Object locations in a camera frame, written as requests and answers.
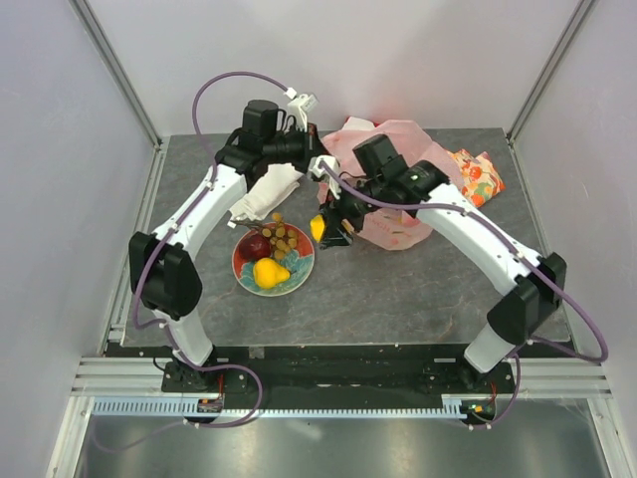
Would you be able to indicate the brown longan bunch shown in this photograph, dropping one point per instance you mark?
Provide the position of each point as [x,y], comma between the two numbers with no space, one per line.
[282,237]

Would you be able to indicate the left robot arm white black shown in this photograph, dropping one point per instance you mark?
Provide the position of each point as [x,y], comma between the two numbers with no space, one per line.
[258,167]

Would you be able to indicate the yellow fake lemon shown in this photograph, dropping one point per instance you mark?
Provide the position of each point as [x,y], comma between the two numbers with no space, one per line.
[318,227]

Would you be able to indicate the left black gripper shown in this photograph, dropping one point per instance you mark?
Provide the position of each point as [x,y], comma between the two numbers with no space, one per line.
[311,145]

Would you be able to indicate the yellow fake pear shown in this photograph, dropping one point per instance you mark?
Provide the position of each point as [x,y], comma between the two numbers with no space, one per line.
[268,273]

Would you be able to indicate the pink plastic bag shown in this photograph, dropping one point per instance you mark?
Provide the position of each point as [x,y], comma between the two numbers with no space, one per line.
[403,170]

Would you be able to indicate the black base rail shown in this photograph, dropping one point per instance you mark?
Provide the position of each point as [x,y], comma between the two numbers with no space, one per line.
[413,373]

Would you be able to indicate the red teal floral plate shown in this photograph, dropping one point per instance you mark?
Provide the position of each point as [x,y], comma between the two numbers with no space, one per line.
[299,262]

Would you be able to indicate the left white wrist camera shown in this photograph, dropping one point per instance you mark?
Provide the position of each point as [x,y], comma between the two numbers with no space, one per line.
[299,107]

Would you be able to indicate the orange floral folded cloth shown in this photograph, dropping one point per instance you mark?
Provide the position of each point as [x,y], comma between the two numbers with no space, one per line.
[481,180]

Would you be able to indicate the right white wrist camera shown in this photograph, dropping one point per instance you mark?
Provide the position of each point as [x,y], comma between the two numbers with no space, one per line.
[326,168]

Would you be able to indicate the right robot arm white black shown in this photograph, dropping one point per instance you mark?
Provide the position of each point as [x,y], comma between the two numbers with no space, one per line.
[530,284]

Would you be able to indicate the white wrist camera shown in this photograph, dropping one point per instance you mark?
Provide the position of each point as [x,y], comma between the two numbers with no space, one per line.
[326,168]
[299,107]

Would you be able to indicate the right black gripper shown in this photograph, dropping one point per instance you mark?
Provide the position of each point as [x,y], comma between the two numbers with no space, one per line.
[335,234]

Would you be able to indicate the cartoon print folded cloth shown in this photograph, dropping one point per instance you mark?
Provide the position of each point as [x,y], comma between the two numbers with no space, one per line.
[354,126]

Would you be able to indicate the white folded towel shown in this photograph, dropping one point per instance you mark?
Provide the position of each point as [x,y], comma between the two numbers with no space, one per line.
[279,182]

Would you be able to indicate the grey cable duct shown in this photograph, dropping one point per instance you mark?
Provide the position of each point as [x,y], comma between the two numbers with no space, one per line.
[192,407]

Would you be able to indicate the dark red fake fruit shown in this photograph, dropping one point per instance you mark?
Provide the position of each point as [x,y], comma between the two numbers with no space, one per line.
[254,248]

